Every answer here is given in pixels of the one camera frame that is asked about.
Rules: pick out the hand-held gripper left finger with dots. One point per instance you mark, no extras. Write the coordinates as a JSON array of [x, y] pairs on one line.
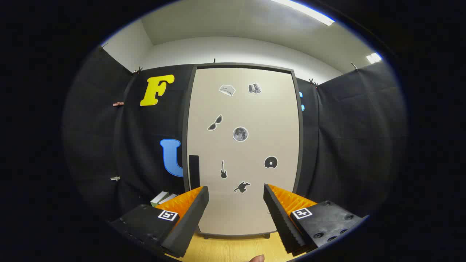
[[194, 214]]

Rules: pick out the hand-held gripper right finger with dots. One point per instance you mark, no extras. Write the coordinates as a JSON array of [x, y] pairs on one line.
[[278, 214]]

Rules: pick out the green book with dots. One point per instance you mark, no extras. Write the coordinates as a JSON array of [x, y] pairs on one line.
[[159, 198]]

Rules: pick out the grey cabinet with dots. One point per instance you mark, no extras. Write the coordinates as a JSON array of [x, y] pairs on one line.
[[186, 127]]

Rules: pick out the black backdrop cloth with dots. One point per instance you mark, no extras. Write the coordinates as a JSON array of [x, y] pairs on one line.
[[346, 145]]

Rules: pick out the small ceiling light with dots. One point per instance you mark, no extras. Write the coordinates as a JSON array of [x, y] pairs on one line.
[[374, 58]]

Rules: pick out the long ceiling light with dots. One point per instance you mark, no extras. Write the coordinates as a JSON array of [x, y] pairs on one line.
[[309, 12]]

